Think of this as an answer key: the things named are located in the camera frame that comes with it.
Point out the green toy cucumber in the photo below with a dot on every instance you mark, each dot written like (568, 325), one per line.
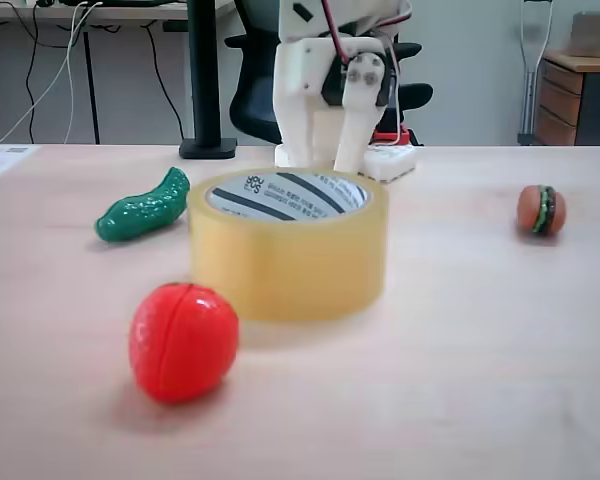
(140, 212)

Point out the red table clamp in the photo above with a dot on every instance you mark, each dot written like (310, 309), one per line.
(395, 136)

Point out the black office chair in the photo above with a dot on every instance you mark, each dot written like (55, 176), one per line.
(250, 110)

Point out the black pole stand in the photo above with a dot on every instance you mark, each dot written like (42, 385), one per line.
(202, 75)

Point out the clear packing tape roll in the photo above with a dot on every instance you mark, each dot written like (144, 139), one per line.
(285, 270)

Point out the grey metal crutch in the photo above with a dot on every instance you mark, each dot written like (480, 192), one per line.
(530, 90)

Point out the toy hamburger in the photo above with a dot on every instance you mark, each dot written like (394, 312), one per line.
(532, 207)

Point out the wooden drawer cabinet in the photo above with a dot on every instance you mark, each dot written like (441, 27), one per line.
(560, 105)

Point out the brown cardboard box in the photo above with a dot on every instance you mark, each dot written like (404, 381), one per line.
(592, 35)

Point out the red toy strawberry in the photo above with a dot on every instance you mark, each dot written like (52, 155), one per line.
(182, 345)

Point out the grey background desk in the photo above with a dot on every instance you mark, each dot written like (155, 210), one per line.
(30, 14)

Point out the white printed paper sheet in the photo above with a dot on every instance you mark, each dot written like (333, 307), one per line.
(0, 160)

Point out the white perforated base plate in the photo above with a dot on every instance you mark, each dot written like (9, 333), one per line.
(390, 162)

